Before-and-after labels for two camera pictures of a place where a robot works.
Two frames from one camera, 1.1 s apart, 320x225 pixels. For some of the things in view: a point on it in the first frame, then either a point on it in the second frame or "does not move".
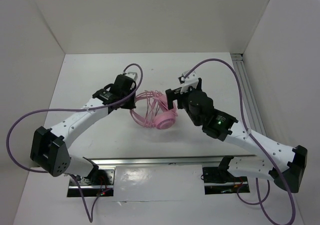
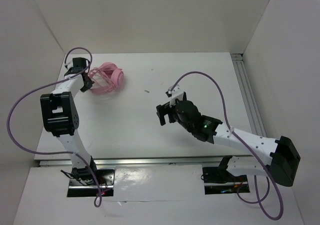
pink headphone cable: (153, 102) -> (97, 75)
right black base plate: (218, 181) does not move
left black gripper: (131, 104) -> (88, 86)
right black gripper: (173, 94) -> (162, 110)
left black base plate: (99, 182) does not move
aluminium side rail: (251, 110) does not move
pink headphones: (151, 110) -> (109, 76)
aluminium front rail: (163, 160) does not move
